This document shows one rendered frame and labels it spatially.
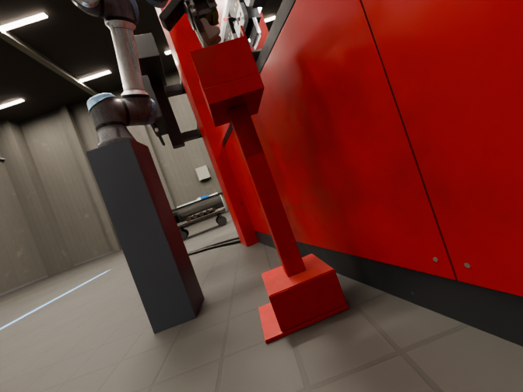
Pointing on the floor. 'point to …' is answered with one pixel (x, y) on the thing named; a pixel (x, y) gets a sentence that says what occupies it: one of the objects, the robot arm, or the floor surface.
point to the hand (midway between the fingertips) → (208, 51)
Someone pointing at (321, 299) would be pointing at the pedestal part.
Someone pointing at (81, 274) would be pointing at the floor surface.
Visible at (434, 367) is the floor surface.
